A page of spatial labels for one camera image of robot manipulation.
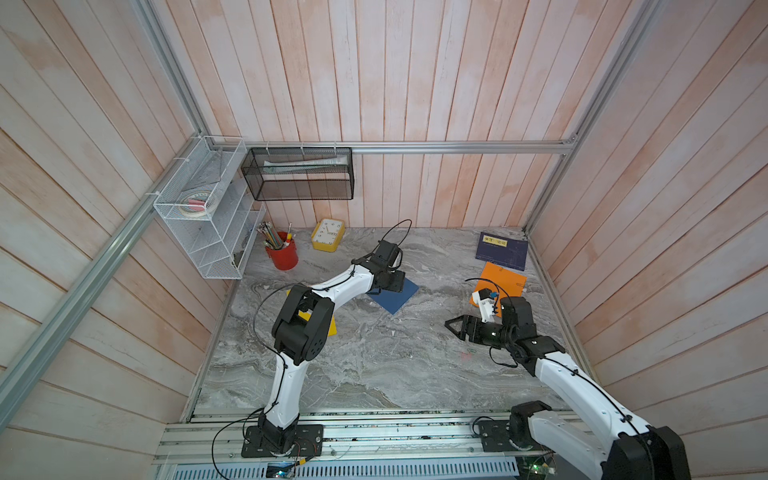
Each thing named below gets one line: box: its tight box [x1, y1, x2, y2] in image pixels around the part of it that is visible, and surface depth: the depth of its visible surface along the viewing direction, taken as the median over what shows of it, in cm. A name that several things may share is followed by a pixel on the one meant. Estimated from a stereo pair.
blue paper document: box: [368, 277, 419, 315], surface depth 103 cm
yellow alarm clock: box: [311, 218, 345, 252], surface depth 120 cm
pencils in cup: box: [256, 221, 296, 250], surface depth 100 cm
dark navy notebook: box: [475, 232, 528, 271], surface depth 115 cm
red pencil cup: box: [266, 231, 299, 271], surface depth 112 cm
